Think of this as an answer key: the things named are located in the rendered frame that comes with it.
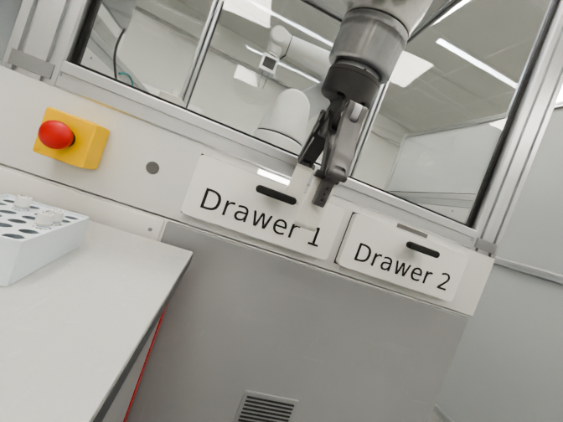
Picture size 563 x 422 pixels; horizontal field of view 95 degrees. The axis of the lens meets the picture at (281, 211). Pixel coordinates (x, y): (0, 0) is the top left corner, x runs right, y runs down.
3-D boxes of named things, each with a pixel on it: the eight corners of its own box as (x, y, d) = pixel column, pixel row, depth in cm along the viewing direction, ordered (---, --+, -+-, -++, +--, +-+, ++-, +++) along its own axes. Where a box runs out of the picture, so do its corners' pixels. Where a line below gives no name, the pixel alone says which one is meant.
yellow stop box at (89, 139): (80, 168, 39) (95, 123, 39) (26, 150, 37) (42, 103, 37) (97, 170, 44) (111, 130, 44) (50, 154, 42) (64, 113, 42)
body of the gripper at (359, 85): (394, 79, 33) (361, 150, 35) (366, 90, 41) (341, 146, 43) (342, 53, 31) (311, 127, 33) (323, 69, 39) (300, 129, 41)
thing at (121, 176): (472, 316, 61) (495, 259, 61) (-31, 153, 40) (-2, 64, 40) (327, 237, 154) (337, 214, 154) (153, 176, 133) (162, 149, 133)
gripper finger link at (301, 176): (297, 163, 45) (296, 162, 46) (282, 199, 47) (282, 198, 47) (313, 169, 46) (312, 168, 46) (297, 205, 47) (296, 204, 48)
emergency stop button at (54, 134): (62, 152, 36) (71, 126, 36) (30, 141, 35) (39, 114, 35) (74, 155, 39) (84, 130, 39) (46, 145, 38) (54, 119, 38)
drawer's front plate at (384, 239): (451, 302, 57) (470, 256, 57) (338, 265, 51) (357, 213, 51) (446, 299, 59) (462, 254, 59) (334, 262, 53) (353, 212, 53)
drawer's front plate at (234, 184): (326, 261, 51) (346, 208, 51) (179, 212, 45) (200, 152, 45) (323, 259, 53) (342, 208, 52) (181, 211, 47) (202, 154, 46)
